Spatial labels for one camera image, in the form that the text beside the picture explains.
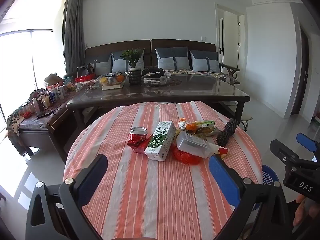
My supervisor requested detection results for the floral sofa blanket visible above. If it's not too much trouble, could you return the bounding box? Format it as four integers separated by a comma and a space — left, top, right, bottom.
164, 69, 235, 85

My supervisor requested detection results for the clear plastic container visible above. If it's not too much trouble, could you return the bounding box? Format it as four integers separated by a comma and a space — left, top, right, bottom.
176, 131, 209, 159

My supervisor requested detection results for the group of cosmetic bottles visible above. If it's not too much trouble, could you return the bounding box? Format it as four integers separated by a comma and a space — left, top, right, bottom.
19, 82, 69, 117

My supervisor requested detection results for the potted green plant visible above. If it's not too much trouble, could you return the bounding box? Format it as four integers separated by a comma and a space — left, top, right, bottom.
120, 49, 143, 85

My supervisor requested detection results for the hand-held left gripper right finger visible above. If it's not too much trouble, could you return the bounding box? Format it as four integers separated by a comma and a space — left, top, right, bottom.
209, 154, 294, 240

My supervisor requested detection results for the green white milk carton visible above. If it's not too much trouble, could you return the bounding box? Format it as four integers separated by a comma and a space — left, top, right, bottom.
144, 121, 177, 162

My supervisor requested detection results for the glass tray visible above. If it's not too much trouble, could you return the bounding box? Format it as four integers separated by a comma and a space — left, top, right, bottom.
140, 75, 173, 87

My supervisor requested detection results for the crushed red can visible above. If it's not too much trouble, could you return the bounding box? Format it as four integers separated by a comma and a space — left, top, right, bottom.
129, 127, 148, 147

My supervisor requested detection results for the black pine cone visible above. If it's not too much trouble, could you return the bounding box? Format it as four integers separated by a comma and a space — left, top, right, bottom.
215, 118, 238, 146

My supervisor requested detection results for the thick book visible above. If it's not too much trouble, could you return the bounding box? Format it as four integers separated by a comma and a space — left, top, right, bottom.
101, 82, 125, 90

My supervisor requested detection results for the orange striped tablecloth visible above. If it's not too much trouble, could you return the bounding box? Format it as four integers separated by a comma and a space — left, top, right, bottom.
63, 101, 263, 240

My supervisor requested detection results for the red foil wrapper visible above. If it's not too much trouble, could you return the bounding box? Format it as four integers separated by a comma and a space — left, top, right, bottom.
127, 136, 153, 154

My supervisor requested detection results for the black phone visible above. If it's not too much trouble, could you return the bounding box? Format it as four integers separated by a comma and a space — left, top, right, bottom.
36, 110, 53, 120

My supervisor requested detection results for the glass fruit bowl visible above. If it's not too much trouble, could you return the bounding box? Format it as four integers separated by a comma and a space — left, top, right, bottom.
97, 72, 127, 85

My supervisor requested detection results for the white door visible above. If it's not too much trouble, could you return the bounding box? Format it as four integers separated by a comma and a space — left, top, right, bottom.
217, 4, 247, 65

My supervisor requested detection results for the grey curtain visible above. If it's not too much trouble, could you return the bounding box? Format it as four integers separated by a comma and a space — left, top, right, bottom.
64, 0, 87, 77

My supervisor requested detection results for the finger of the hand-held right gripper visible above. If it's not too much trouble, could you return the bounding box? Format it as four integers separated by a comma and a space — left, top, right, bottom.
269, 139, 301, 171
296, 132, 320, 163

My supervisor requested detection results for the beige rolling stool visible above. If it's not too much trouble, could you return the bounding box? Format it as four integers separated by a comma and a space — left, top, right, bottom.
240, 114, 253, 132

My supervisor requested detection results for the red plastic bag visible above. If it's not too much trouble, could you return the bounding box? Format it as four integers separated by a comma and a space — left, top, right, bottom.
172, 147, 200, 165

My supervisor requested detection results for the dark wooden coffee table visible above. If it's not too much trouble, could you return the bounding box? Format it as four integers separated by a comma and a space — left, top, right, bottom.
66, 74, 251, 140

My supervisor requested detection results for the bright window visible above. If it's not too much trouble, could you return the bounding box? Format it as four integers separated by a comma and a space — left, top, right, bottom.
0, 0, 67, 130

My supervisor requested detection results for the white red packet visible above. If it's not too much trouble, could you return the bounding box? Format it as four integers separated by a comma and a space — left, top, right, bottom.
209, 146, 229, 158

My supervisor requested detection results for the patterned fringed blanket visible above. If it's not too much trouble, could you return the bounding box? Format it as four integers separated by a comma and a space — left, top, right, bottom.
6, 105, 30, 155

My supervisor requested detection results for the black woven basket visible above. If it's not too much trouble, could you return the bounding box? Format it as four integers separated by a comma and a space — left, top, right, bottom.
142, 67, 165, 78

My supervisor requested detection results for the cardboard box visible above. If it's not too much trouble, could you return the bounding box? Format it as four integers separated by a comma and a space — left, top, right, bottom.
44, 73, 64, 88

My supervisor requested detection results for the dark brown door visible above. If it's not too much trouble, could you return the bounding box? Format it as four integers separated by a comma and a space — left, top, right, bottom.
291, 29, 310, 117

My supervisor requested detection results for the orange white wrapper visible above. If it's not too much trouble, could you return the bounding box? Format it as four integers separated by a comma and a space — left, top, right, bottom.
178, 117, 194, 131

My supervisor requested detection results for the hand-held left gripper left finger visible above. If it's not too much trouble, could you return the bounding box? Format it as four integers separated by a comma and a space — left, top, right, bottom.
25, 154, 108, 240

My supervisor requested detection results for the green snack bag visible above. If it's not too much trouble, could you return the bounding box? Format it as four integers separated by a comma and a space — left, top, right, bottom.
186, 120, 220, 137

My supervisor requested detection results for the grey blue pillow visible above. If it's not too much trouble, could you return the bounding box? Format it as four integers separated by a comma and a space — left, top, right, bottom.
189, 50, 221, 72
94, 55, 113, 75
155, 47, 190, 70
111, 49, 145, 73

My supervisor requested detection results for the person's right hand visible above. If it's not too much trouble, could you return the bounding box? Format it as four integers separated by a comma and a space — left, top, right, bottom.
292, 195, 320, 228

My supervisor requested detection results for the grey handbag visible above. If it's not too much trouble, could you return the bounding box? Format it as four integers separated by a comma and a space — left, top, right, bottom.
76, 65, 94, 77

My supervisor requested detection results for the red box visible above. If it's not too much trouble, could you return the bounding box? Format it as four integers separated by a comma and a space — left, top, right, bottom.
74, 74, 95, 83

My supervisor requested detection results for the blue plastic basket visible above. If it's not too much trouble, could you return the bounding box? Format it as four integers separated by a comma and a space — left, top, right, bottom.
252, 164, 280, 212

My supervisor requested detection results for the brown wooden sofa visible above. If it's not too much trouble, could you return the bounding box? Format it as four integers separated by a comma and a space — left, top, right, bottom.
84, 39, 242, 85

